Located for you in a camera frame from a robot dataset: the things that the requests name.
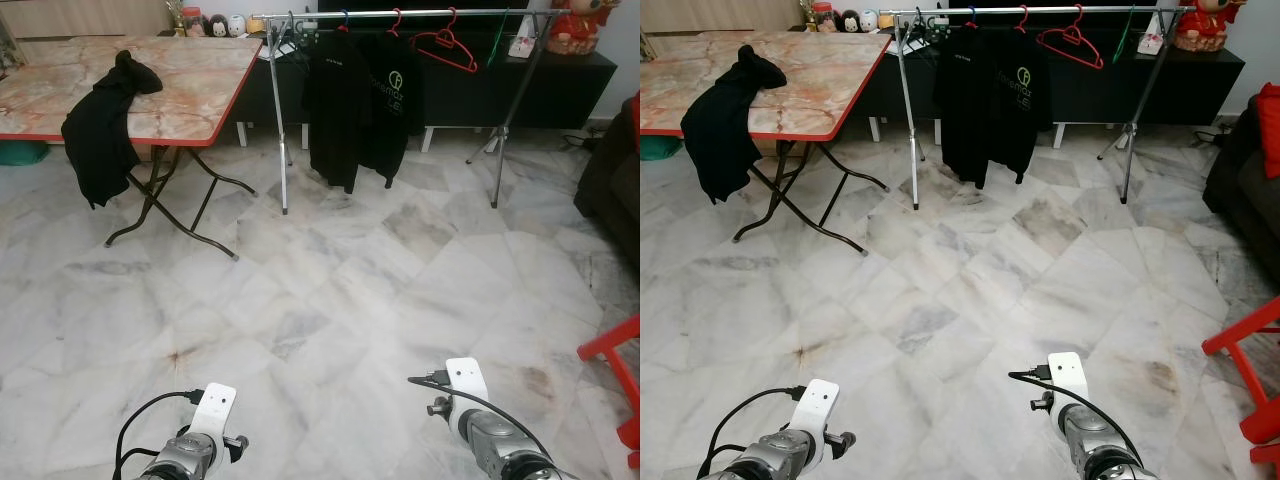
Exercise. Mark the black TV console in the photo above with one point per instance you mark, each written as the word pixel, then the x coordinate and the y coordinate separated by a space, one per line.
pixel 560 90
pixel 1180 90

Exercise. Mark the red plastic hanger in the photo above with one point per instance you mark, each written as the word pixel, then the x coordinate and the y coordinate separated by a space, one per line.
pixel 1075 32
pixel 396 28
pixel 447 35
pixel 1022 26

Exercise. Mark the red doll figurine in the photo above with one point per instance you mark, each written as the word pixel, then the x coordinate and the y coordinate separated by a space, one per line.
pixel 1205 25
pixel 575 30

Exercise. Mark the dark grey fabric sofa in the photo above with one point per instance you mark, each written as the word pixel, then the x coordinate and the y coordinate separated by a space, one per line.
pixel 610 190
pixel 1235 190

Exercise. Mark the green plastic basin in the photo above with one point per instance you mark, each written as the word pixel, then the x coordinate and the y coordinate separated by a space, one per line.
pixel 658 148
pixel 20 152

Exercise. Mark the red plastic stool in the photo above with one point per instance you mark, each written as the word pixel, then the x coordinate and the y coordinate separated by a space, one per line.
pixel 1240 335
pixel 610 340

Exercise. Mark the green plastic hanger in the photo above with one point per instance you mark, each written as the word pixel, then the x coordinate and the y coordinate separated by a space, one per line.
pixel 1123 40
pixel 497 45

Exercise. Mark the small white pink container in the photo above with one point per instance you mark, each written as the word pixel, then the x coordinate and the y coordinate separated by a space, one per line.
pixel 522 44
pixel 1152 42

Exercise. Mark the beige wooden cabinet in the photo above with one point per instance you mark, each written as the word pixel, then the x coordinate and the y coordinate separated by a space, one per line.
pixel 80 20
pixel 720 15

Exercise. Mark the gold blue trophy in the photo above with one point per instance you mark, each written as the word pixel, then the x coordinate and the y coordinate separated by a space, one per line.
pixel 176 15
pixel 807 12

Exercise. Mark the plain black garment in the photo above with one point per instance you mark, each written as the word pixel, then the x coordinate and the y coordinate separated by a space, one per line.
pixel 720 130
pixel 100 140

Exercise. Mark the black shirt with red collar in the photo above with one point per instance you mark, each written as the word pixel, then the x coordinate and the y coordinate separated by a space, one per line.
pixel 335 110
pixel 965 110

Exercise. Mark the black Mickey plush ball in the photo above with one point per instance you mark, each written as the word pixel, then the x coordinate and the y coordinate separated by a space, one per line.
pixel 217 26
pixel 850 22

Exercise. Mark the red cushion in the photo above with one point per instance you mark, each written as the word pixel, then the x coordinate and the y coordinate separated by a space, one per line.
pixel 1270 130

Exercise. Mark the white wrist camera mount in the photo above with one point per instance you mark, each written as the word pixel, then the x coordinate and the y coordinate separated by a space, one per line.
pixel 1067 375
pixel 822 400
pixel 467 380
pixel 215 405

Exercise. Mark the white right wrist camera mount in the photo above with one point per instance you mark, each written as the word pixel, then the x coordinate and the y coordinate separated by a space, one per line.
pixel 1067 375
pixel 467 380

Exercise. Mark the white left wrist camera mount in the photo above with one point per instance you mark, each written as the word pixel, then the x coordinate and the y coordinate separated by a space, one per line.
pixel 822 400
pixel 215 405

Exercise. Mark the silver metal clothes rack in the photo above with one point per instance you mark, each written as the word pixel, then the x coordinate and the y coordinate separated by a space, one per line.
pixel 908 120
pixel 278 120

